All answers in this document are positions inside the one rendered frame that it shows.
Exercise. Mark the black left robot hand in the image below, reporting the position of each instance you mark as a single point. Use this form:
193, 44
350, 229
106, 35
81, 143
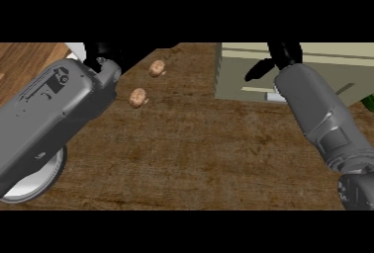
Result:
125, 54

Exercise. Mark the green leafy item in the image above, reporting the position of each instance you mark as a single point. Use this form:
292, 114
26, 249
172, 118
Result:
370, 102

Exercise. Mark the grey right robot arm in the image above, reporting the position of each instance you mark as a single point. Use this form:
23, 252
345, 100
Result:
321, 112

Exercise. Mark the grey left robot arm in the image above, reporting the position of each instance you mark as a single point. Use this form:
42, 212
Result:
49, 108

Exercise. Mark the pale olive open drawer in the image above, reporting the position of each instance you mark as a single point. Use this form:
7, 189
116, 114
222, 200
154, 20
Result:
243, 70

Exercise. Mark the white item in drawer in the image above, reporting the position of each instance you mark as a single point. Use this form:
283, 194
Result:
274, 96

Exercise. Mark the brown mushroom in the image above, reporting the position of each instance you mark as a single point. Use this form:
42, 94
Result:
156, 68
138, 98

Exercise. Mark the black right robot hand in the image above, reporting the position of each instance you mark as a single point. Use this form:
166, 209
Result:
285, 54

